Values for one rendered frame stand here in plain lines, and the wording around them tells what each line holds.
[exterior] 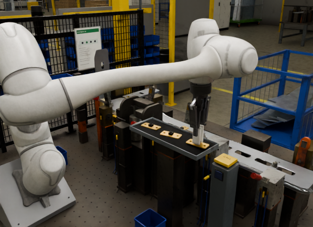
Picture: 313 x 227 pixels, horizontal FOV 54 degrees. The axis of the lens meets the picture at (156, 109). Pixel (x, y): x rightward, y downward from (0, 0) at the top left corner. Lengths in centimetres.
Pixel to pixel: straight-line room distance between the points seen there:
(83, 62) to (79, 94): 151
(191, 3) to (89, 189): 369
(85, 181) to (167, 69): 112
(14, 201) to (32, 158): 26
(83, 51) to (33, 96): 153
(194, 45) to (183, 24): 381
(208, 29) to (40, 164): 86
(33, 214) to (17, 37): 90
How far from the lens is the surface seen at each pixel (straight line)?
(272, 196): 125
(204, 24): 102
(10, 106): 89
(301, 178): 141
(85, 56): 240
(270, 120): 379
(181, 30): 480
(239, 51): 87
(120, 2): 260
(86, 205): 167
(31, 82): 89
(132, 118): 157
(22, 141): 145
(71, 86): 89
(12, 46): 95
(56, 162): 140
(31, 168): 142
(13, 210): 159
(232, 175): 113
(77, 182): 185
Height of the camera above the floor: 172
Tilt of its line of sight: 21 degrees down
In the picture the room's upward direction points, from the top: straight up
